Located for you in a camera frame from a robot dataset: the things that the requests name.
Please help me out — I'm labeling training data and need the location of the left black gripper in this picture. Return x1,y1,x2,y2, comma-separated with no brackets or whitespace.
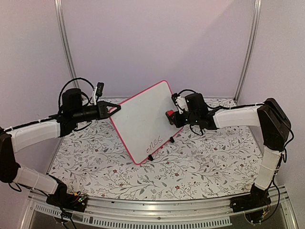
73,101,121,123

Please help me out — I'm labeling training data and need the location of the red whiteboard eraser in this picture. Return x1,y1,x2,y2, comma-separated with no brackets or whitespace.
165,110,174,117

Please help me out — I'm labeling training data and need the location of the pink framed whiteboard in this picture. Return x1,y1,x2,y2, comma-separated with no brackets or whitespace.
110,80,183,165

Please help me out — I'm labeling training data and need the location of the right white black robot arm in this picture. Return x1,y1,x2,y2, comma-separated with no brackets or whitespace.
165,93,294,190

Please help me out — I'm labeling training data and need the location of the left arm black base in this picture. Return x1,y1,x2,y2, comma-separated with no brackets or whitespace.
46,184,87,212

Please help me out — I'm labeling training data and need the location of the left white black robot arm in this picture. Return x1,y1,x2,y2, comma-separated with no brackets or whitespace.
0,87,121,207

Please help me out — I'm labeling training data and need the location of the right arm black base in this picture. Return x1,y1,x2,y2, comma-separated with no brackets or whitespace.
229,185,280,225

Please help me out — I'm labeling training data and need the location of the floral patterned table mat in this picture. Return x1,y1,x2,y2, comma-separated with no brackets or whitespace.
49,120,262,200

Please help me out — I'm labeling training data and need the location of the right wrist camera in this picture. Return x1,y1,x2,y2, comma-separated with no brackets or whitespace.
172,93,188,114

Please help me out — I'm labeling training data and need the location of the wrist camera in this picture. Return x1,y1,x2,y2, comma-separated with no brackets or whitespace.
91,82,104,105
172,93,188,114

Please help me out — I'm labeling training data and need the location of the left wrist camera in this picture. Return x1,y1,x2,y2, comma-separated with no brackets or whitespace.
91,82,104,105

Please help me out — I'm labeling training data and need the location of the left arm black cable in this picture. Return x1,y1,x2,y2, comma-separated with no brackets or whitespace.
58,77,96,115

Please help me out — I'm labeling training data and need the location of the front aluminium rail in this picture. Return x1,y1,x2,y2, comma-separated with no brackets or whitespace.
21,186,301,229

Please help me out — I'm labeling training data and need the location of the left aluminium corner post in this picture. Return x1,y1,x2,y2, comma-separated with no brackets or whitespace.
54,0,77,80

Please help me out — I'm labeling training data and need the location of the aluminium corner post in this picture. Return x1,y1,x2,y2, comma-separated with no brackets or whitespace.
54,0,77,80
234,0,262,102

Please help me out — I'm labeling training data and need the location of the right aluminium corner post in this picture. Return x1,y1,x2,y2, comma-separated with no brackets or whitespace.
234,0,262,102

